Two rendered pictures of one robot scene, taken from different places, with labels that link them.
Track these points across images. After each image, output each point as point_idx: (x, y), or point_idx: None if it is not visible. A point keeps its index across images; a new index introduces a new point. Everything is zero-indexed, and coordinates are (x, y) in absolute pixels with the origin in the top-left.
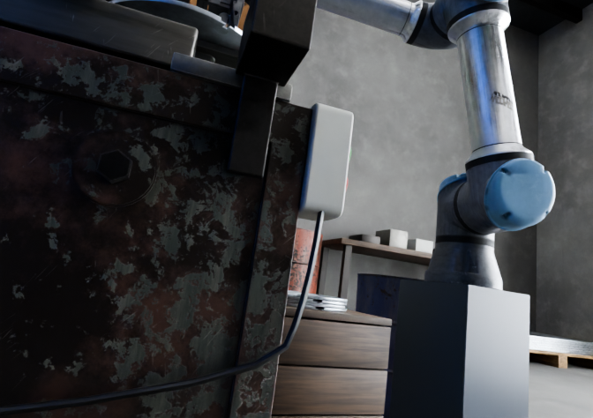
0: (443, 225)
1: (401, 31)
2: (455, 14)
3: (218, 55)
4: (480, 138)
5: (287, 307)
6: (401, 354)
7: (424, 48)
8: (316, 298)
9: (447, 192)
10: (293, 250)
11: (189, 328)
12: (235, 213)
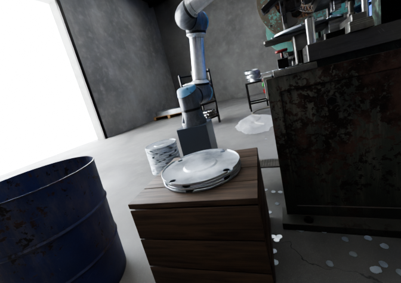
0: (199, 102)
1: (197, 12)
2: (205, 30)
3: (290, 40)
4: (206, 76)
5: (234, 151)
6: (212, 148)
7: (186, 21)
8: (212, 150)
9: (196, 91)
10: None
11: None
12: None
